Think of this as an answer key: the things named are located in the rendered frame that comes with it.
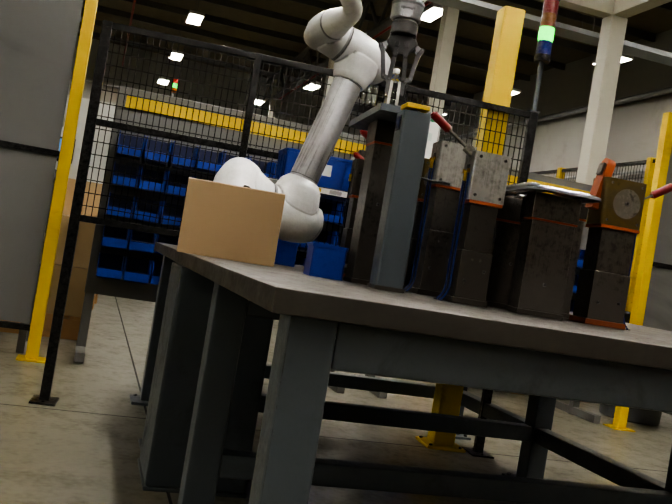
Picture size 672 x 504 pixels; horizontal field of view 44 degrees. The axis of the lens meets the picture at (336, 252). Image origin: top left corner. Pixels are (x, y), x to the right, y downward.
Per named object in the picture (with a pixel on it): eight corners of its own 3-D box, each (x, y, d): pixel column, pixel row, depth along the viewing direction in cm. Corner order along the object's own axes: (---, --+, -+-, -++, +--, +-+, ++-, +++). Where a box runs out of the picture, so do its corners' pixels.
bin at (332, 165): (354, 193, 337) (359, 161, 338) (282, 179, 329) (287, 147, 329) (342, 194, 353) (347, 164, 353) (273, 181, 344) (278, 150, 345)
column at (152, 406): (142, 490, 241) (179, 266, 242) (137, 461, 271) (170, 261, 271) (246, 498, 250) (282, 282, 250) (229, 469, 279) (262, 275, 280)
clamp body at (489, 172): (487, 309, 195) (512, 157, 196) (439, 302, 193) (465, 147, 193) (475, 306, 203) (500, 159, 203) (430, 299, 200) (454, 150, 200)
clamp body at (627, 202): (636, 333, 203) (660, 186, 203) (584, 325, 200) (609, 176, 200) (617, 329, 211) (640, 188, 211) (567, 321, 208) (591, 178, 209)
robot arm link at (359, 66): (244, 224, 283) (297, 251, 292) (261, 226, 268) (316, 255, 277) (336, 27, 292) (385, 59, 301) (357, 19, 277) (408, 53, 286)
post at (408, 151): (404, 293, 201) (433, 114, 202) (374, 288, 200) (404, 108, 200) (395, 291, 209) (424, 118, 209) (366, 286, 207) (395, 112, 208)
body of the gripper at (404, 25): (390, 16, 228) (385, 49, 228) (421, 20, 227) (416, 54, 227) (390, 23, 235) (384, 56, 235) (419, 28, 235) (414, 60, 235)
